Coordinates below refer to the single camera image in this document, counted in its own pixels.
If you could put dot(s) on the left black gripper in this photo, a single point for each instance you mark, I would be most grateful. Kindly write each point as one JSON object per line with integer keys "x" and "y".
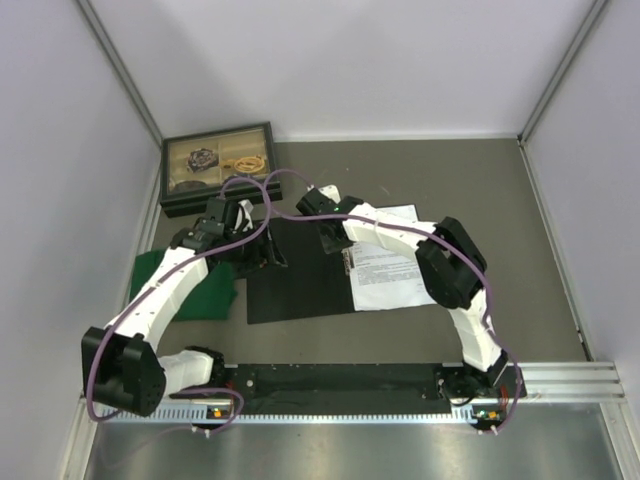
{"x": 262, "y": 254}

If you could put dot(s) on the metal folder clip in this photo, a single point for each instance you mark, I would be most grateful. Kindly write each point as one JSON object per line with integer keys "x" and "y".
{"x": 348, "y": 261}

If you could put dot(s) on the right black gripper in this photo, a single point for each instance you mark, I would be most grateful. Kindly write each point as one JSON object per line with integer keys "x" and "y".
{"x": 330, "y": 246}

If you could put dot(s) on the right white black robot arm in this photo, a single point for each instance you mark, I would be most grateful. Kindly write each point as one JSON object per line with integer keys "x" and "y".
{"x": 451, "y": 267}

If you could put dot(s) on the dark green glass-lid box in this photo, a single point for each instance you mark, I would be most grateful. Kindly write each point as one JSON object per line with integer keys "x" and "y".
{"x": 196, "y": 167}

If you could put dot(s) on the grey slotted cable duct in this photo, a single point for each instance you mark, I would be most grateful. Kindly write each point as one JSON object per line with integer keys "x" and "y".
{"x": 217, "y": 412}

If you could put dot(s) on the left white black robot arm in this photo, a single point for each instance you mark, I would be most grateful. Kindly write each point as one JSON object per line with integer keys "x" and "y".
{"x": 120, "y": 364}

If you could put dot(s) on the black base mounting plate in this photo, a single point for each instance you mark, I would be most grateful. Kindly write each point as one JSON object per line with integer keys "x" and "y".
{"x": 342, "y": 388}

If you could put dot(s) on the green folded t-shirt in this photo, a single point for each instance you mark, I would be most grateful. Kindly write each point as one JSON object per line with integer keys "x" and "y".
{"x": 210, "y": 300}

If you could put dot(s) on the aluminium rail frame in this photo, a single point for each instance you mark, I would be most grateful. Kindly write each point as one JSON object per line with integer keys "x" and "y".
{"x": 572, "y": 382}

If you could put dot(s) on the white folder black inside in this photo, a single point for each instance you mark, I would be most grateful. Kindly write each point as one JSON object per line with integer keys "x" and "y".
{"x": 313, "y": 284}

